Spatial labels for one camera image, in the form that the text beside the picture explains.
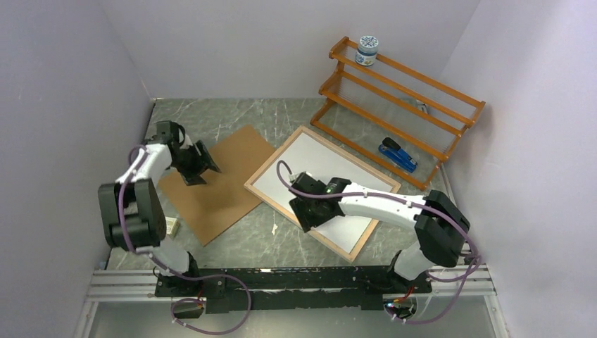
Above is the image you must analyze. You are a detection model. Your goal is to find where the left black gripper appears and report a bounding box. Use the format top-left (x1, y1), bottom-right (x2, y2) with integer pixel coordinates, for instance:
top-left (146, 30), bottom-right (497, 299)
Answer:
top-left (169, 141), bottom-right (220, 187)

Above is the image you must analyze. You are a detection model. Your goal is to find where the brown backing board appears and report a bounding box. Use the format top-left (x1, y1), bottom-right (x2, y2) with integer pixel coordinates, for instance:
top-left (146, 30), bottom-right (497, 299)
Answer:
top-left (158, 125), bottom-right (275, 246)

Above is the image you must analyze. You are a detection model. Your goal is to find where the wooden picture frame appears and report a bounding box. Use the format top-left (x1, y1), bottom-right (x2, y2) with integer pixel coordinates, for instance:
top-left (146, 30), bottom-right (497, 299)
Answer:
top-left (243, 124), bottom-right (402, 263)

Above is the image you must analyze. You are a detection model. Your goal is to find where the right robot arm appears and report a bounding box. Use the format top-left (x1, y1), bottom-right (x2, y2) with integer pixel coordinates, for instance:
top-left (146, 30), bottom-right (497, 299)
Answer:
top-left (287, 172), bottom-right (470, 292)

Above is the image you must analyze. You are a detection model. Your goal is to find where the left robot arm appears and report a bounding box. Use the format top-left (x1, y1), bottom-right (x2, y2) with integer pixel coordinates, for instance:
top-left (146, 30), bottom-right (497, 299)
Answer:
top-left (98, 120), bottom-right (220, 296)

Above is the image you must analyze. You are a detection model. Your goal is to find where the small staples box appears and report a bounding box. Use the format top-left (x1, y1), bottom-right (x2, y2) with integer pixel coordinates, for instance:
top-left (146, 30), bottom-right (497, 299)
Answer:
top-left (165, 217), bottom-right (180, 238)

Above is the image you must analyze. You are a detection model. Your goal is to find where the blue stapler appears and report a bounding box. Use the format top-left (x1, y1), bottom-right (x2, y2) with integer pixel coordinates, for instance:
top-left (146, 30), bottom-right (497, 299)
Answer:
top-left (378, 137), bottom-right (418, 173)

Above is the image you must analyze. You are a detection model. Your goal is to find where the orange wooden rack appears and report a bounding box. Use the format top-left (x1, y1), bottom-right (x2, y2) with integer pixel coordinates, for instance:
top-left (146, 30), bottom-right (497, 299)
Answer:
top-left (310, 37), bottom-right (486, 190)

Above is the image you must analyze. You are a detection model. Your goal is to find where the small blue white jar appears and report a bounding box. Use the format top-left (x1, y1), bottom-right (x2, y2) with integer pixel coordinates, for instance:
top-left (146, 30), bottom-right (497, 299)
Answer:
top-left (354, 35), bottom-right (379, 67)

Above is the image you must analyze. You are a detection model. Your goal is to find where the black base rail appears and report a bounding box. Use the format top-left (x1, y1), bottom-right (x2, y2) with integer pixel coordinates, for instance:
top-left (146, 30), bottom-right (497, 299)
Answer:
top-left (154, 265), bottom-right (432, 314)

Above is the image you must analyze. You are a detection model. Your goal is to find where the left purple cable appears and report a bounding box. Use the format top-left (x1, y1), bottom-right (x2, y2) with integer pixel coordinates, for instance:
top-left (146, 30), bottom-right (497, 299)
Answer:
top-left (116, 144), bottom-right (253, 336)

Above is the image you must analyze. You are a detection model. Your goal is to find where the aluminium table rail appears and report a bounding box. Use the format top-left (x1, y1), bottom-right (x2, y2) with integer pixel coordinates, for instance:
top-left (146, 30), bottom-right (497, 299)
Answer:
top-left (74, 264), bottom-right (510, 337)

